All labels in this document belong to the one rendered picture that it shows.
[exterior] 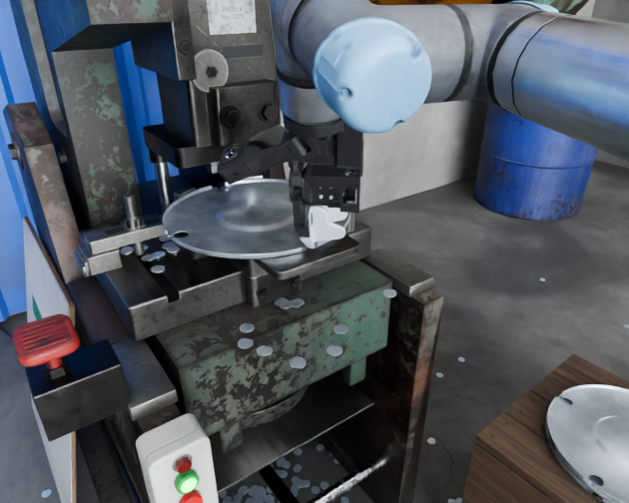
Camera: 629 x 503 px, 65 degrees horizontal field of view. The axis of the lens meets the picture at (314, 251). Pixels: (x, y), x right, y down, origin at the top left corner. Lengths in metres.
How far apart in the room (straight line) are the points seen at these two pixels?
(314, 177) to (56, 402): 0.38
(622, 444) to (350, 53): 0.90
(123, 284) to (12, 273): 1.32
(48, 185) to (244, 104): 0.46
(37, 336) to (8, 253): 1.44
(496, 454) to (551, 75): 0.78
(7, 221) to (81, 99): 1.11
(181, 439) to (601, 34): 0.56
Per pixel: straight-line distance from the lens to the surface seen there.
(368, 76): 0.35
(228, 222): 0.74
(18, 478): 1.56
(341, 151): 0.54
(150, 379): 0.70
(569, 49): 0.37
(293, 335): 0.77
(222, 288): 0.77
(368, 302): 0.85
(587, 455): 1.05
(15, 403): 1.77
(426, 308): 0.87
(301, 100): 0.49
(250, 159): 0.56
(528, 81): 0.39
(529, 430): 1.08
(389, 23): 0.37
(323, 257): 0.65
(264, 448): 1.03
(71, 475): 1.26
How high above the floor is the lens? 1.10
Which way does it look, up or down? 28 degrees down
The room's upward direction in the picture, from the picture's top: straight up
